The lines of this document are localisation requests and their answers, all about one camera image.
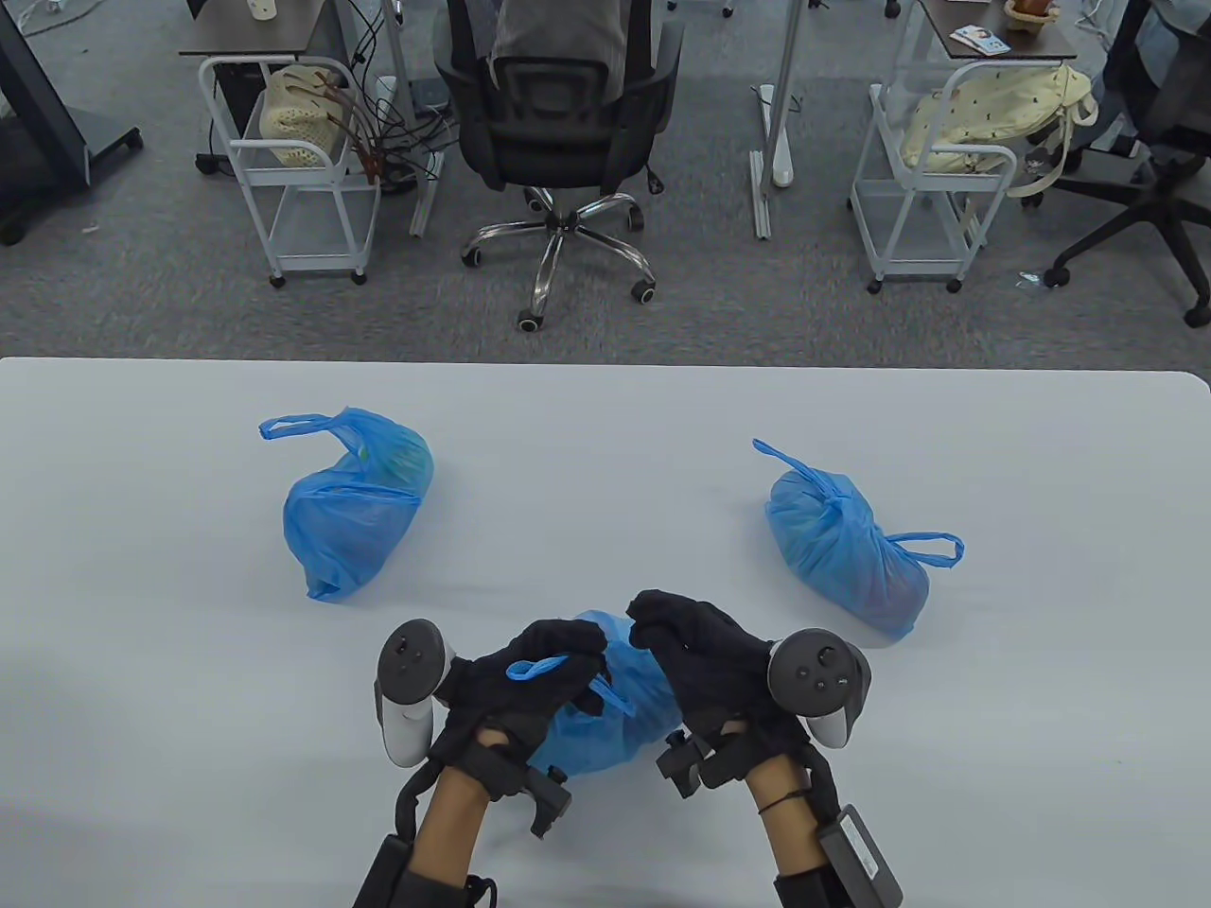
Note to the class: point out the person's left hand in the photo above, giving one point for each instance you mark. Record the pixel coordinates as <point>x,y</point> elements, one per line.
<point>501,700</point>

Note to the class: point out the person's right hand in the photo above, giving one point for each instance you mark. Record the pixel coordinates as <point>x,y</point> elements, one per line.
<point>719,672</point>

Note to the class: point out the blue plastic bag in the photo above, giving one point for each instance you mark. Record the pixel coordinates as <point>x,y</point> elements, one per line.
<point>842,558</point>
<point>605,733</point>
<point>350,520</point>

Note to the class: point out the person's right forearm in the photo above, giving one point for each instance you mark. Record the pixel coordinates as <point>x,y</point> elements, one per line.
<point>790,837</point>

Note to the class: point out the person's left forearm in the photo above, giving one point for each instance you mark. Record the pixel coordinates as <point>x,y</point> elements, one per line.
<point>449,823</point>

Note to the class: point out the cream woven bag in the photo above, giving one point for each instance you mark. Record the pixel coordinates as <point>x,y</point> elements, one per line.
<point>293,123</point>

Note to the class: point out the pale yellow cloth bag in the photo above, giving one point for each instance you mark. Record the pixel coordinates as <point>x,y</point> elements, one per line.
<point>984,113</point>

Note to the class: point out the black and white handheld controller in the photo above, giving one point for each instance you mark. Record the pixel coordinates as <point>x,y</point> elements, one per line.
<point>814,672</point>
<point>412,662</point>

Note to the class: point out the black box with white label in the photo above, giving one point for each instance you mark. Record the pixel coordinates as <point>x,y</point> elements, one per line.
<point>861,856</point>
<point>383,875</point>

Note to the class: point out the white wheeled utility cart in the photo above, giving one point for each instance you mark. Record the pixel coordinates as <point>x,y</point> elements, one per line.
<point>317,227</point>
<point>918,227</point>

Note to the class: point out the white metal desk leg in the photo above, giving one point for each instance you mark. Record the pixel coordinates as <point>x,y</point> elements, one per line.
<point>423,213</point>
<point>785,57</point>

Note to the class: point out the black mesh office chair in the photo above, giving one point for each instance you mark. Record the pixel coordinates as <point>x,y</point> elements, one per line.
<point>558,123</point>

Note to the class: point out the small printed cards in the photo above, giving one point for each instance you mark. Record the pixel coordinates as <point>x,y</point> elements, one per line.
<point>979,40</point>

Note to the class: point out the dark brown desk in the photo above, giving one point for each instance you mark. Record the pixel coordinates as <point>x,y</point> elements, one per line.
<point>1041,43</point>
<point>236,33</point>

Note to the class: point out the black wheeled stand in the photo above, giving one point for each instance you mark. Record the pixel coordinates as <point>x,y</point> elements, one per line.
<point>57,132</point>

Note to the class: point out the small woven basket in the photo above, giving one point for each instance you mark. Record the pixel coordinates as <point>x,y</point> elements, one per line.
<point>1031,14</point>

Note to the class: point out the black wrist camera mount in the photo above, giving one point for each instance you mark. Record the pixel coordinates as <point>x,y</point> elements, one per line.
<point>681,766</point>
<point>549,804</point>

